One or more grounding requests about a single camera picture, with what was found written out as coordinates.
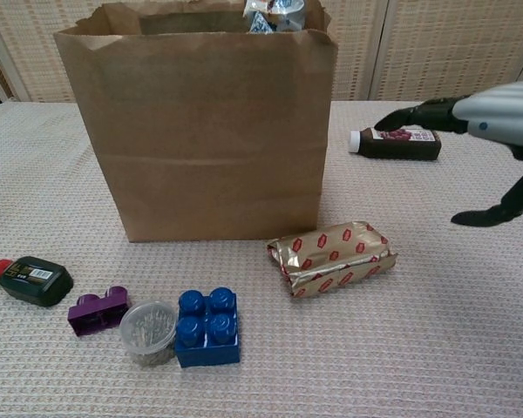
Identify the silver snack pouch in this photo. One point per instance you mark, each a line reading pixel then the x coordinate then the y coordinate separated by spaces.
pixel 266 17

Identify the brown paper bag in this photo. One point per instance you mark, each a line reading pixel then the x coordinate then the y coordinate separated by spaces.
pixel 200 152

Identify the black ink bottle red cap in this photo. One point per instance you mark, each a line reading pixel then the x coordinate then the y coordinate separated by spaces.
pixel 35 283

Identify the white woven tablecloth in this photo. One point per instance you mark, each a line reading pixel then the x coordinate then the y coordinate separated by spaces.
pixel 418 370

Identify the clear round toothpick jar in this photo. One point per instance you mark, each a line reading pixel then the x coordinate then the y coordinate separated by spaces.
pixel 148 331

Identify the woven folding screen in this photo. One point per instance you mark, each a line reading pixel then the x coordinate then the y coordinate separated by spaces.
pixel 440 43

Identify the blue four-stud building block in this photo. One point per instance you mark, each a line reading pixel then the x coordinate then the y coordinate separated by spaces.
pixel 207 331

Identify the dark juice bottle white cap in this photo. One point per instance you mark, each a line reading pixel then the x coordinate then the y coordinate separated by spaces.
pixel 396 150

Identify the gold foil packet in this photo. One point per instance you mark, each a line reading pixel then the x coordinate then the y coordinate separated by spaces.
pixel 331 261

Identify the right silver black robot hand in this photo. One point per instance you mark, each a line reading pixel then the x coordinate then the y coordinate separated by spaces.
pixel 505 113

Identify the purple building block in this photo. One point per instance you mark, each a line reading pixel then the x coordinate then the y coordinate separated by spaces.
pixel 96 313

